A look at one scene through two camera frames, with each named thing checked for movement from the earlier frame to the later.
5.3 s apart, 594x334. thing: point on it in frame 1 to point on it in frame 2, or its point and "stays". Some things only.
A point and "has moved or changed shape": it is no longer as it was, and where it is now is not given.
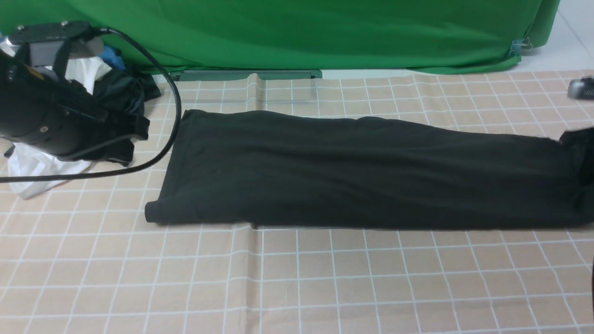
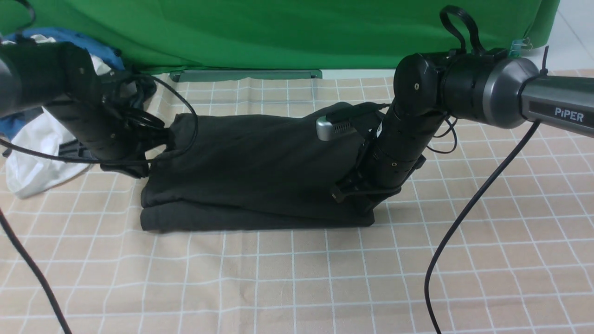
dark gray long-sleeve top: [302, 170] has moved or changed shape
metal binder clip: [519, 45] stays
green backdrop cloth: [460, 36] stays
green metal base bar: [208, 74] stays
